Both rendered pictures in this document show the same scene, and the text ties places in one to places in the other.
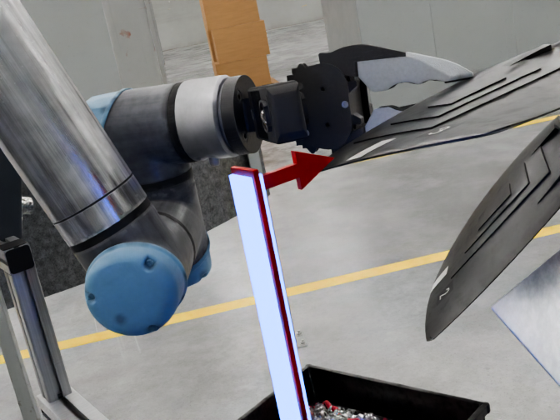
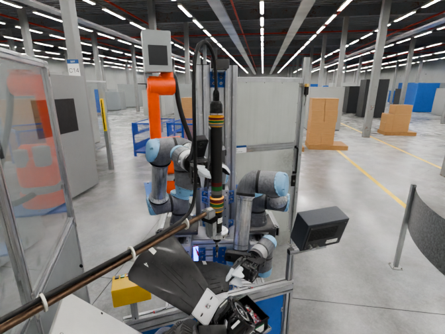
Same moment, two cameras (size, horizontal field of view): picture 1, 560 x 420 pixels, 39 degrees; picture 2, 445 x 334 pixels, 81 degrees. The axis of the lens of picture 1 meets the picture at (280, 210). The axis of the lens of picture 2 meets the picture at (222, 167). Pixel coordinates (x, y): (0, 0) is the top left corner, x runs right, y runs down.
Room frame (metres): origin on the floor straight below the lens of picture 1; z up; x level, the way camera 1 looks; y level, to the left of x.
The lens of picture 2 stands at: (0.82, -0.98, 1.89)
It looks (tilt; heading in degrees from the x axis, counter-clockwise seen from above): 17 degrees down; 104
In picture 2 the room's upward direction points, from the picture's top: straight up
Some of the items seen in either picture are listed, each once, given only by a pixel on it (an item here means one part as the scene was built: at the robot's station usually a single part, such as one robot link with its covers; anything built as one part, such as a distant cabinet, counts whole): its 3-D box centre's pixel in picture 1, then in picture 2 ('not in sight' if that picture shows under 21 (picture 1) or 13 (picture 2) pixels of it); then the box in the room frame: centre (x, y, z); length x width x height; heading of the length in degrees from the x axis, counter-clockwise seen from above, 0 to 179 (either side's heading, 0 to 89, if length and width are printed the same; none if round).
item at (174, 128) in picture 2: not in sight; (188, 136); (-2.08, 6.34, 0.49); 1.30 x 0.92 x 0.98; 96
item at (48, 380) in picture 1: (35, 321); (289, 264); (0.88, 0.31, 0.96); 0.03 x 0.03 x 0.20; 32
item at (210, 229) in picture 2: not in sight; (214, 221); (0.62, -0.29, 1.50); 0.09 x 0.07 x 0.10; 67
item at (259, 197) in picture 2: not in sight; (257, 198); (0.66, 0.60, 1.20); 0.13 x 0.12 x 0.14; 176
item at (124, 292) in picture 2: not in sight; (132, 288); (0.18, -0.13, 1.02); 0.16 x 0.10 x 0.11; 32
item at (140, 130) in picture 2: not in sight; (155, 136); (-3.09, 6.18, 0.49); 1.27 x 0.88 x 0.98; 96
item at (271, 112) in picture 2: not in sight; (252, 164); (0.47, 1.75, 1.10); 1.21 x 0.06 x 2.20; 32
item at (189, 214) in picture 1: (163, 232); (260, 263); (0.74, 0.11, 1.08); 0.11 x 0.08 x 0.11; 176
